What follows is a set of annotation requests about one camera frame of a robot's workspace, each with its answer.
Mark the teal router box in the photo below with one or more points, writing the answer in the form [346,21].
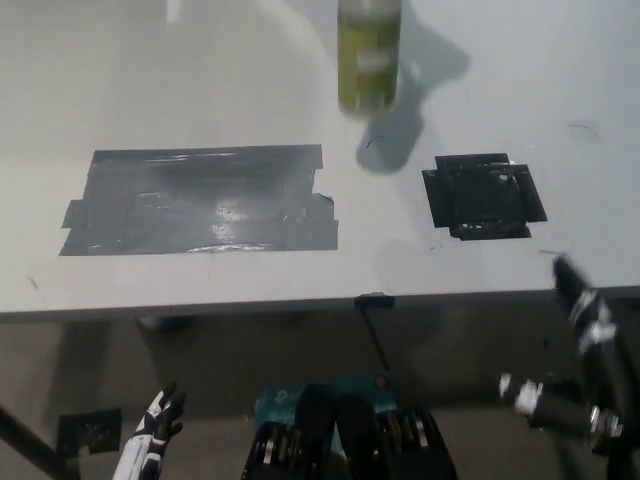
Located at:
[280,397]

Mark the large grey duct tape patch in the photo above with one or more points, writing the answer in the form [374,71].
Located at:
[200,205]

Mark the small black tape strip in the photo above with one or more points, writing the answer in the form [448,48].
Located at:
[374,301]

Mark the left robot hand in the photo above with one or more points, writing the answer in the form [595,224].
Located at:
[145,445]

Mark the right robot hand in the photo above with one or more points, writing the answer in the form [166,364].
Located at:
[595,325]

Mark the black table leg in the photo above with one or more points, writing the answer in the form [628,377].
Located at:
[35,445]

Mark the green label spray bottle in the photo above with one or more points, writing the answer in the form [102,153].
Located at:
[369,55]

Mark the black floor tape patch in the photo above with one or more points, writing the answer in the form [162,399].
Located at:
[90,430]

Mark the black tape square spot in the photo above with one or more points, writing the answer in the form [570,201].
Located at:
[482,200]

